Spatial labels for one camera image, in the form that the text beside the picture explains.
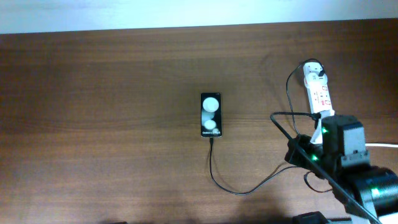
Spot black charging cable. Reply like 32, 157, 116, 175
208, 58, 326, 196

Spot white power strip cord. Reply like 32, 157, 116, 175
365, 142, 398, 149

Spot white usb charger adapter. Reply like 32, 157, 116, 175
303, 62, 328, 89

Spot black smartphone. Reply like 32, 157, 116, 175
200, 93, 223, 138

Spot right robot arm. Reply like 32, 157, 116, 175
285, 115, 397, 223

